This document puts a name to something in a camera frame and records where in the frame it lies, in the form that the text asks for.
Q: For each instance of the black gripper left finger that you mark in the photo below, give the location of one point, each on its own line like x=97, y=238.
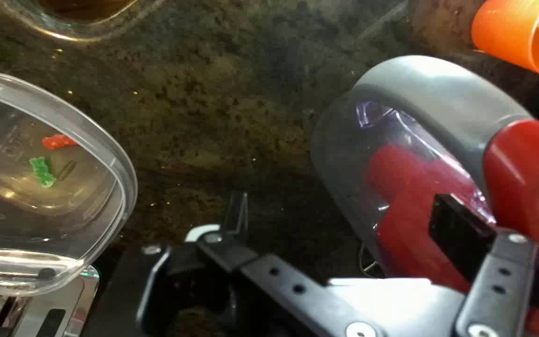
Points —
x=226, y=245

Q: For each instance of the red gummy candy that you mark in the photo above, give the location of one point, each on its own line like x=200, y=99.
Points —
x=56, y=141

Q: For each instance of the transparent plastic bowl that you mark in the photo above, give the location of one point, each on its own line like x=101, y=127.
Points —
x=47, y=236

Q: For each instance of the red electric kettle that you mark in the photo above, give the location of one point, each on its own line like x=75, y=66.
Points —
x=408, y=129

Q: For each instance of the silver metal bowl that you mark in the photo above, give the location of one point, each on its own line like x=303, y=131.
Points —
x=80, y=21

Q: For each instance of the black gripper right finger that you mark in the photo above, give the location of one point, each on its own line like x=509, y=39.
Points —
x=500, y=266

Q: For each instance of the orange plastic cup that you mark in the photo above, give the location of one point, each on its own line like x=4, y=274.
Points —
x=507, y=30

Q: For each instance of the green gummy candy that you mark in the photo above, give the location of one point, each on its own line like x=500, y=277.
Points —
x=41, y=172

